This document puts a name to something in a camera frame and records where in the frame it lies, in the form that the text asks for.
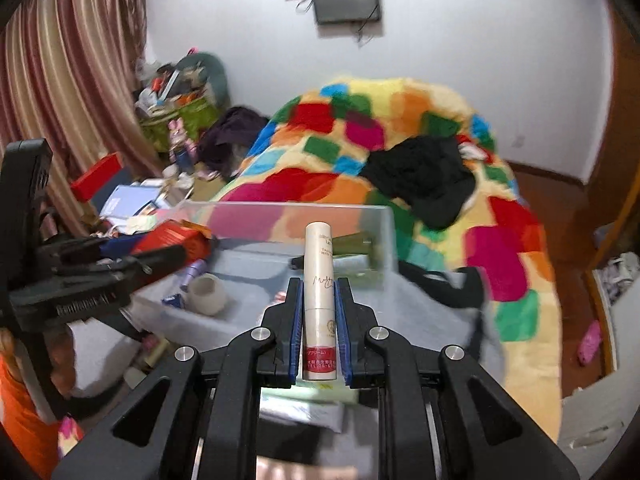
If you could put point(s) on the pink bunny doll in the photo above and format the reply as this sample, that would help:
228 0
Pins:
182 150

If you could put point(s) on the colourful patchwork duvet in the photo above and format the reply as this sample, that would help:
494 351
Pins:
312 151

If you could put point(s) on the green storage basket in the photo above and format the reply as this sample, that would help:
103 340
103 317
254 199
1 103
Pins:
197 116

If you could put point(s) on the clear plastic storage box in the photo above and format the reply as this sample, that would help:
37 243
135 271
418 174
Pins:
257 242

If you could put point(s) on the pink clog shoe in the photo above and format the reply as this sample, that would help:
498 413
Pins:
590 344

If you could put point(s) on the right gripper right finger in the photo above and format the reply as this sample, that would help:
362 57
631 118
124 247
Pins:
360 364

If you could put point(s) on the white tape roll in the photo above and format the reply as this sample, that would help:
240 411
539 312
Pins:
205 295

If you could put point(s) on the black clothing pile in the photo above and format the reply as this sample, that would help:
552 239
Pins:
428 174

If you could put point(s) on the long pale green box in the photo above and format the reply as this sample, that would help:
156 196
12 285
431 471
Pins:
334 391

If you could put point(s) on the white blue booklet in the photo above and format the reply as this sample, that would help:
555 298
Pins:
128 200

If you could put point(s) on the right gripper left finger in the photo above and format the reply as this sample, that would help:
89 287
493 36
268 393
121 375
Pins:
279 365

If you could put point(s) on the purple bottle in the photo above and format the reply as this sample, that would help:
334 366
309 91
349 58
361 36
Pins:
193 271

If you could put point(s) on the beige cosmetic tube red cap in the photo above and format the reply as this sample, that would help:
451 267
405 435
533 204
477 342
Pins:
319 340

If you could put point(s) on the striped pink curtain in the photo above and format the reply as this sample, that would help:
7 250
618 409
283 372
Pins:
68 75

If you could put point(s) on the red box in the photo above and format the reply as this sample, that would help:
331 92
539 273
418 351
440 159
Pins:
87 185

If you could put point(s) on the grey plush toy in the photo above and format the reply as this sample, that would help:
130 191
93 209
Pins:
214 72

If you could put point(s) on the red paper envelope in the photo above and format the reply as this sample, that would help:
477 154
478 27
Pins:
197 241

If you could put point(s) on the blue white card pack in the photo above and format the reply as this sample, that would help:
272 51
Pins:
175 301

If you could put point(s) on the grey black blanket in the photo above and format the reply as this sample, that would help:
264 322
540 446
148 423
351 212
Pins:
197 414

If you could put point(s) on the dark purple clothing pile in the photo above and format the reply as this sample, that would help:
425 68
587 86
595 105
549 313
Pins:
223 146

